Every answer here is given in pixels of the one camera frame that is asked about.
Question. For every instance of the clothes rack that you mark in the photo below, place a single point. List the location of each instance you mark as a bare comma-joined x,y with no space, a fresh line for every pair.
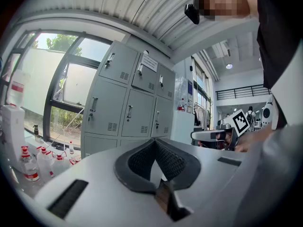
202,116

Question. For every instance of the large clear water bottle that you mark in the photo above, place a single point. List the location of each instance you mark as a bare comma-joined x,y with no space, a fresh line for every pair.
17,89

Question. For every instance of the clear jug with red cap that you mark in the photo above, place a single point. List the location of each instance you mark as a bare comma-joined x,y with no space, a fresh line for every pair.
46,167
75,161
59,163

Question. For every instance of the grey metal locker cabinet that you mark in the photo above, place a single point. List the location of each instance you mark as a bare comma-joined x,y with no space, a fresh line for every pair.
106,117

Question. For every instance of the person's head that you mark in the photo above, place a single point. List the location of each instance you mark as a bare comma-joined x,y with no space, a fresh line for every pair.
227,1

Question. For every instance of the black head-mounted camera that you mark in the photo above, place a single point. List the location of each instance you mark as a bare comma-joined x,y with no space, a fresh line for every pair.
192,13

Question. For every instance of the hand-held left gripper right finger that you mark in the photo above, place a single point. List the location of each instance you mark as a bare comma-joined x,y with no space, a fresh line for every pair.
180,167

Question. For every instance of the blue wall poster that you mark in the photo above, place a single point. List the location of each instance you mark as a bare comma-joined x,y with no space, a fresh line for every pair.
190,90

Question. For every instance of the white paper sign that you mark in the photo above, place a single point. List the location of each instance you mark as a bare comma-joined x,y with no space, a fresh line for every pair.
149,63

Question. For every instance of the white water dispenser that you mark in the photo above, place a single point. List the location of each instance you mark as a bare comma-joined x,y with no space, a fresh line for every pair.
13,131

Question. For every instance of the black railing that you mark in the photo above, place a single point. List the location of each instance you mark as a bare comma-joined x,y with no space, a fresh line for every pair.
241,92

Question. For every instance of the small clear plastic bottle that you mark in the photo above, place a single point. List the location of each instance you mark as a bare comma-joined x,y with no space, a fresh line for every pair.
71,148

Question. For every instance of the person's black shirt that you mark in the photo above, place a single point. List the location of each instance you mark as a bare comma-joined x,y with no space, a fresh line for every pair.
277,32

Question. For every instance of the round ceiling lamp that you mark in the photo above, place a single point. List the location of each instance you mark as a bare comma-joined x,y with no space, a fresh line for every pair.
229,66

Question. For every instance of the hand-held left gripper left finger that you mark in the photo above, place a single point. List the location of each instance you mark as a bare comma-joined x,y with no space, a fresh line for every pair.
137,174

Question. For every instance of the black framed window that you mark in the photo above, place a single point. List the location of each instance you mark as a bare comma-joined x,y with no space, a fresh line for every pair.
54,79

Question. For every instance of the person's right forearm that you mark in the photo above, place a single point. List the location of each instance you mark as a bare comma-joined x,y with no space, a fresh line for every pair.
253,137

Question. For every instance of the clear jug with red label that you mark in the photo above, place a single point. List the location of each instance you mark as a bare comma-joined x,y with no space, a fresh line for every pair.
29,167

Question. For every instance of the black flask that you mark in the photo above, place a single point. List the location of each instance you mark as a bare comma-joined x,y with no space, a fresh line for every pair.
36,130

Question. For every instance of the white cart with wheels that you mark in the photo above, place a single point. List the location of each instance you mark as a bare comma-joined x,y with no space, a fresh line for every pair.
183,126

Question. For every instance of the locker door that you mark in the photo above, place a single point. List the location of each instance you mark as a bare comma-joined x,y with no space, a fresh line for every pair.
118,63

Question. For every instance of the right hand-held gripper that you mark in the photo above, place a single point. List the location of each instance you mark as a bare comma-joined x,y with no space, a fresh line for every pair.
240,124

